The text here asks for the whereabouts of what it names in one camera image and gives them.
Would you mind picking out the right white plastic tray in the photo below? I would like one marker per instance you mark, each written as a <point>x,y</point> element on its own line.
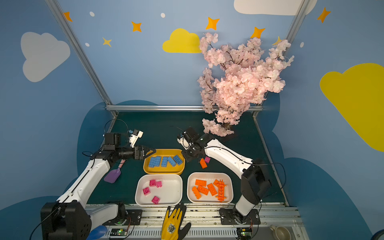
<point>210,178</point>

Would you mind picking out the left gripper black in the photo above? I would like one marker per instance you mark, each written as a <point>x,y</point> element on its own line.
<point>139,152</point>

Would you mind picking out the white plastic tray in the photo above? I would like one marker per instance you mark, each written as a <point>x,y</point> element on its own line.
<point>170,193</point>
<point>210,178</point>

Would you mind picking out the pink cherry blossom tree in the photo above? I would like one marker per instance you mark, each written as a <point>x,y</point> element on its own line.
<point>237,78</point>

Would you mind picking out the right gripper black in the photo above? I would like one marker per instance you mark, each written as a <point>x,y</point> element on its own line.
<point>192,147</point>

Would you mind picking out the orange lego plate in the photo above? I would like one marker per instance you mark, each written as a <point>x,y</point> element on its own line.
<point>215,182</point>
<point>201,183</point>
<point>212,189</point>
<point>203,164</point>

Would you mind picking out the blue garden trowel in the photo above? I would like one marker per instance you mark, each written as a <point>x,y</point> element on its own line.
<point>97,233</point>

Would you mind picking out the yellow plastic tray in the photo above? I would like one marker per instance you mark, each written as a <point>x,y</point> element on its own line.
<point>169,169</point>

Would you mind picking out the left white plastic tray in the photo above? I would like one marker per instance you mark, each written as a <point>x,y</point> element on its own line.
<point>170,193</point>

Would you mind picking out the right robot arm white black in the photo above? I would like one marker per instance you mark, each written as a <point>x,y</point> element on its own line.
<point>254,175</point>

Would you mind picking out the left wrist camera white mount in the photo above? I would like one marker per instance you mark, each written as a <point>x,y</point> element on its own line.
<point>134,136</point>

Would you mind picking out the orange lego brick top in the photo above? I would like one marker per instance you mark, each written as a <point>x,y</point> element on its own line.
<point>203,190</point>

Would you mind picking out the orange lego plate bottom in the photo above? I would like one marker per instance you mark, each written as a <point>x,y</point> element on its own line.
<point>203,164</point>

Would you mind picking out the yellow black work glove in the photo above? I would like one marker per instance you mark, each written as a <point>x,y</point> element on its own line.
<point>171,228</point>

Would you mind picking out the purple pink toy spatula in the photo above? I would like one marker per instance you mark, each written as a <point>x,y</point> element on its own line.
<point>113,175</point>

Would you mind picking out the blue lego brick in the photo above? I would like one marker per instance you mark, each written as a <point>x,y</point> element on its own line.
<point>178,160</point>
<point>157,161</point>
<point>164,162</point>
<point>153,162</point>
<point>171,161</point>

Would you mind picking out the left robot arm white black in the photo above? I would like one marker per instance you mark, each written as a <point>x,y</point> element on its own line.
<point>67,218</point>

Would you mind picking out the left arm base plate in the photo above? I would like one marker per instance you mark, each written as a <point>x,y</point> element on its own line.
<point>132,217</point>

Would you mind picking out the beige ceramic cup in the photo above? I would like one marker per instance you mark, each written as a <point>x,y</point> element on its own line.
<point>280,233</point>

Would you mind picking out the orange lego pile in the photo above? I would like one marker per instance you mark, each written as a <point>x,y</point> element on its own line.
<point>221,191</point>

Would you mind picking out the magenta small lego brick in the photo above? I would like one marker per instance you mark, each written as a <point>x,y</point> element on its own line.
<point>146,191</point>

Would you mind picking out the orange lego brick cluster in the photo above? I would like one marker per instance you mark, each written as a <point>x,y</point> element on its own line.
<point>196,192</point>

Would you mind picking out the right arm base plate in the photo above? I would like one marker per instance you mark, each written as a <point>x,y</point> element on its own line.
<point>233,217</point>

